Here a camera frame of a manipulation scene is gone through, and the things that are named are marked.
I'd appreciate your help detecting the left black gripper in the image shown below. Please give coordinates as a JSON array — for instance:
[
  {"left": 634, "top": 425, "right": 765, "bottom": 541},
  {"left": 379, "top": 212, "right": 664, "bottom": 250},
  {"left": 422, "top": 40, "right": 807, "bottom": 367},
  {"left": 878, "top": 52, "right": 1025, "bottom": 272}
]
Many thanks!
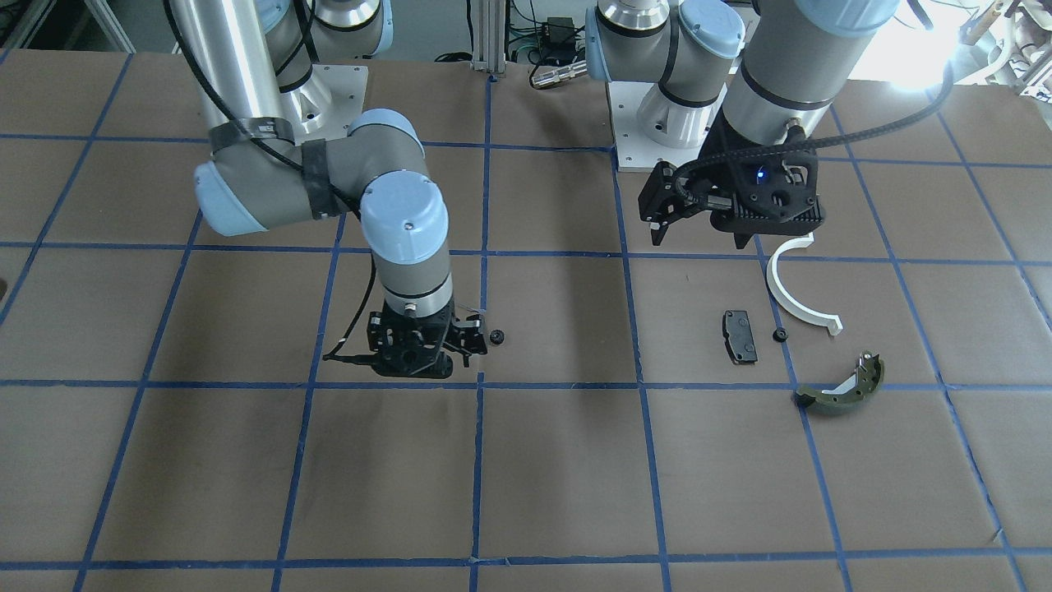
[{"left": 639, "top": 160, "right": 732, "bottom": 247}]

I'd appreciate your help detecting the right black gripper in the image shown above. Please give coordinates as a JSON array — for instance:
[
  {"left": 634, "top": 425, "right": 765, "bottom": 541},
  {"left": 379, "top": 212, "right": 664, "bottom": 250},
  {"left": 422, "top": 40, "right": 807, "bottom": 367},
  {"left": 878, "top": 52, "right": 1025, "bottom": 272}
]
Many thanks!
[{"left": 450, "top": 317, "right": 488, "bottom": 358}]

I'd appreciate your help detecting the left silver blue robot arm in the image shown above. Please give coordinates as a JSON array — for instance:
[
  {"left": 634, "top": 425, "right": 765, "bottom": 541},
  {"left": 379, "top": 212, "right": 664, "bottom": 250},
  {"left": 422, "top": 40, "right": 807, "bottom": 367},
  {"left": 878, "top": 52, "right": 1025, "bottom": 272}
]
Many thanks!
[{"left": 585, "top": 1, "right": 898, "bottom": 248}]

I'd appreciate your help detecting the black brake pad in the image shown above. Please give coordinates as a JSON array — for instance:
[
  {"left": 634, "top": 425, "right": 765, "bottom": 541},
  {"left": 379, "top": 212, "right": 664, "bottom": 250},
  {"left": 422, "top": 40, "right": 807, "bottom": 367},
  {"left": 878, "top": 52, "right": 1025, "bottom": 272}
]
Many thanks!
[{"left": 722, "top": 310, "right": 758, "bottom": 364}]

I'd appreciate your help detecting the black power adapter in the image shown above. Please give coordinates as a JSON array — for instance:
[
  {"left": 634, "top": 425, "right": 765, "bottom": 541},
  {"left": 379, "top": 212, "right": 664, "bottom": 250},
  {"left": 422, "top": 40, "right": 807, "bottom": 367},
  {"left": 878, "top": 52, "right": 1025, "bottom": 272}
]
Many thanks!
[{"left": 540, "top": 16, "right": 578, "bottom": 65}]

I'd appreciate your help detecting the olive green brake shoe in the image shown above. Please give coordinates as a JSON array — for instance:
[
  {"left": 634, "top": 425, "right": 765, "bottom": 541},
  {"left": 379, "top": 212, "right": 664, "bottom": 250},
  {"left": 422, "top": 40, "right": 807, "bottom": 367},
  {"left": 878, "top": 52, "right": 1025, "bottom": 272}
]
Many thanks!
[{"left": 792, "top": 351, "right": 884, "bottom": 416}]

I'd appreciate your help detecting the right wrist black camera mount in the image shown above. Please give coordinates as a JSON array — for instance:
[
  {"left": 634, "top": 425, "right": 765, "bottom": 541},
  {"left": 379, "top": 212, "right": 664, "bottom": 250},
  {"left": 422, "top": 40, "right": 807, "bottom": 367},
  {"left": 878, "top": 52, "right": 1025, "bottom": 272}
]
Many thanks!
[{"left": 363, "top": 304, "right": 454, "bottom": 379}]

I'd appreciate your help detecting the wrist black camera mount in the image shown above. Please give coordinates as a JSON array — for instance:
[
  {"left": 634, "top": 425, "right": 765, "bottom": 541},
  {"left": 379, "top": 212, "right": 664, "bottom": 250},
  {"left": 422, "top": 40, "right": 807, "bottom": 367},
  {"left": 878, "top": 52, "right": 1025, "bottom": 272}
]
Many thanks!
[
  {"left": 687, "top": 150, "right": 825, "bottom": 250},
  {"left": 363, "top": 304, "right": 454, "bottom": 379}
]

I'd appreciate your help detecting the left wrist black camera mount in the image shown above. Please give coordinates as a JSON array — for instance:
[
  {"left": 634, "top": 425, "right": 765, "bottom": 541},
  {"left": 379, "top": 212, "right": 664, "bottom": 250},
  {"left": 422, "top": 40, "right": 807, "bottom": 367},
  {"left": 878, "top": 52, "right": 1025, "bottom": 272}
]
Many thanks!
[{"left": 687, "top": 150, "right": 825, "bottom": 250}]

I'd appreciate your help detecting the white curved plastic bracket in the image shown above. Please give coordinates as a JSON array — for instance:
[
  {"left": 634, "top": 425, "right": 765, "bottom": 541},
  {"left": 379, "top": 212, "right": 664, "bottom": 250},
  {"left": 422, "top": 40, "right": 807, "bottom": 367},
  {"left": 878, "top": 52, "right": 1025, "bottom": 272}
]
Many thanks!
[{"left": 765, "top": 233, "right": 845, "bottom": 338}]

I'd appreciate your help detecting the aluminium frame post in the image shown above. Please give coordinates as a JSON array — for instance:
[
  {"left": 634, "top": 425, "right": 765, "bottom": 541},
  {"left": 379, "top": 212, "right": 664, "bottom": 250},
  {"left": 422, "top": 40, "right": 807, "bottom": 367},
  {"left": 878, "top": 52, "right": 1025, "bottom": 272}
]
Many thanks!
[{"left": 467, "top": 1, "right": 510, "bottom": 79}]

